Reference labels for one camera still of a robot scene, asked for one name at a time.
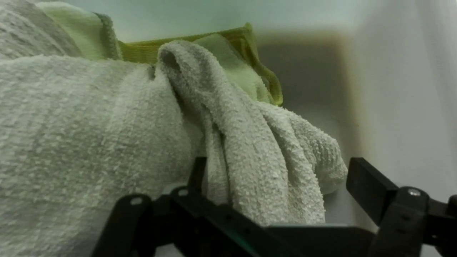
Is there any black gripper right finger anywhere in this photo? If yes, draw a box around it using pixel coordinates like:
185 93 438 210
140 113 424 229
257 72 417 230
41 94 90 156
345 157 457 257

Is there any grey white towel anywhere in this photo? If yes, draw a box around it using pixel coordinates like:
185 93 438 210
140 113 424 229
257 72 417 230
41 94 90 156
0 0 347 257

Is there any white plastic storage bin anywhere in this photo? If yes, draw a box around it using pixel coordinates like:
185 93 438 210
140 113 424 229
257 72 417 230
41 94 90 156
61 0 457 230

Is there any light green cloth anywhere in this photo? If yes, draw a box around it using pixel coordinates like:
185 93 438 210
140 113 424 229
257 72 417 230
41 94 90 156
37 2 284 106

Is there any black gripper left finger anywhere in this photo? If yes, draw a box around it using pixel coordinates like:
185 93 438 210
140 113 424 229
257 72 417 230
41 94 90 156
90 156 297 257

